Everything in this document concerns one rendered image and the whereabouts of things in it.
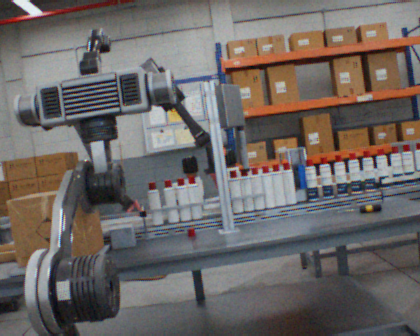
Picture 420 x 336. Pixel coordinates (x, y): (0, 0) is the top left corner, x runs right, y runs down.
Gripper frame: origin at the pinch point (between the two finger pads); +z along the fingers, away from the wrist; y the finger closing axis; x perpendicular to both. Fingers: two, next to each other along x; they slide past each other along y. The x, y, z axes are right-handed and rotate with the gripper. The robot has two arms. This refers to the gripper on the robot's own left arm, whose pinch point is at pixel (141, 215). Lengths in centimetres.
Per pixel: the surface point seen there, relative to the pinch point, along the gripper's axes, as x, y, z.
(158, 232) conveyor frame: 0.0, -5.2, 11.0
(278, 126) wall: -154, 441, 78
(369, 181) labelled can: -86, -1, 72
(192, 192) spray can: -24.2, -1.9, 10.6
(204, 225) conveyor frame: -16.6, -5.1, 24.7
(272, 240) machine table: -33, -46, 42
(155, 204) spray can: -8.5, -2.4, 1.4
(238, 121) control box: -62, -9, 4
